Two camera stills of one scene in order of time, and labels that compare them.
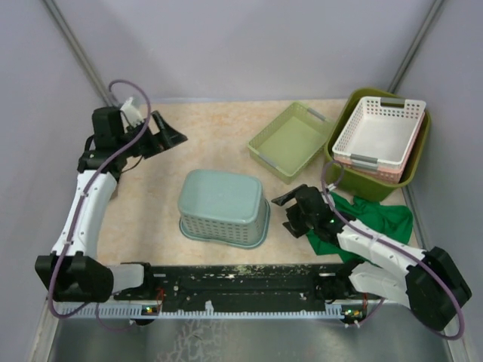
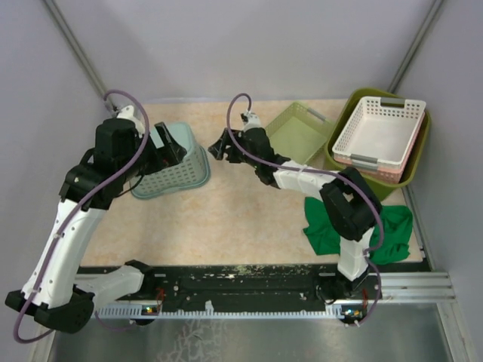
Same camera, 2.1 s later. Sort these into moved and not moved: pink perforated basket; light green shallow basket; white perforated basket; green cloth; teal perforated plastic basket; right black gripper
Moved: teal perforated plastic basket; right black gripper
Not moved: light green shallow basket; green cloth; pink perforated basket; white perforated basket
